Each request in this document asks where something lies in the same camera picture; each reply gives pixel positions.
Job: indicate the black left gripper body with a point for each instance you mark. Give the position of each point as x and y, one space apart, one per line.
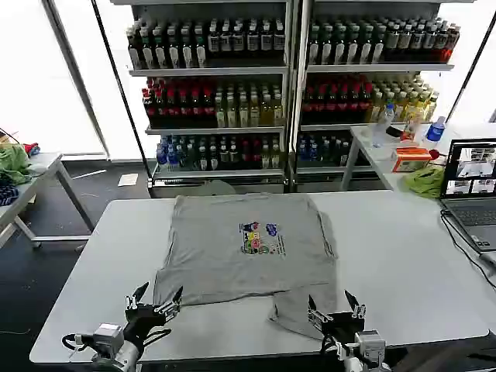
144 319

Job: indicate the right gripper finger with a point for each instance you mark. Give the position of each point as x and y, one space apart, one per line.
315 314
354 304

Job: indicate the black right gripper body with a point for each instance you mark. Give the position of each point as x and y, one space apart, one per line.
343 325

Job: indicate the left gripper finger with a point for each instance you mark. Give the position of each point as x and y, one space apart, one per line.
173 304
138 293

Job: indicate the grey printed T-shirt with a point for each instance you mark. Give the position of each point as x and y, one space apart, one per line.
240 252

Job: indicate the white paper sheet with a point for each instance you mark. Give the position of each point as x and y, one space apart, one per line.
128 180

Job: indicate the round grey disc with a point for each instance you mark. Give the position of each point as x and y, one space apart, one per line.
217 189

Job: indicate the white stick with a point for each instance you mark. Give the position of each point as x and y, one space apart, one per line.
88 174

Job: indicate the green crumpled cloth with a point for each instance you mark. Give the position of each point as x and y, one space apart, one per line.
13 162
425 182

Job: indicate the white side table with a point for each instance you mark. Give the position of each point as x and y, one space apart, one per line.
372 159

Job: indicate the orange cardboard box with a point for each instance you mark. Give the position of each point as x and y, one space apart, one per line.
408 159

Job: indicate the grey metal-legged side table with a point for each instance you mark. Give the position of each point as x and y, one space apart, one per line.
42 166

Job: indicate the grey open laptop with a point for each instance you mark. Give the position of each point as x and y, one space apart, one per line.
470 193

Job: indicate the blue patterned cloth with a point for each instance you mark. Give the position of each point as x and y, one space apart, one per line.
7 193

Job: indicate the small red object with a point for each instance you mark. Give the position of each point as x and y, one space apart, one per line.
435 154

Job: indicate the black phone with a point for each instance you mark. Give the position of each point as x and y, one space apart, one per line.
394 131

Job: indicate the red cloth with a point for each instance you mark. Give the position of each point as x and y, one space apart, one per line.
32 148

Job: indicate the clear water bottle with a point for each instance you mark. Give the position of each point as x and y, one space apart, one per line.
383 124

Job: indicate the orange snack pack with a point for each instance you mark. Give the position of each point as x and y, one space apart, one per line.
410 128

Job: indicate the blue-label water bottle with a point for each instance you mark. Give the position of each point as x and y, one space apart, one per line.
435 131

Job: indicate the black slanted pole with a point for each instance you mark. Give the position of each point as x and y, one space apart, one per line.
120 89
470 77

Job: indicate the metal shelf rack with bottles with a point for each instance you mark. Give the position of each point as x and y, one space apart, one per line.
364 85
217 100

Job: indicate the grey window frame post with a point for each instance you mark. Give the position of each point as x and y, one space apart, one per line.
75 77

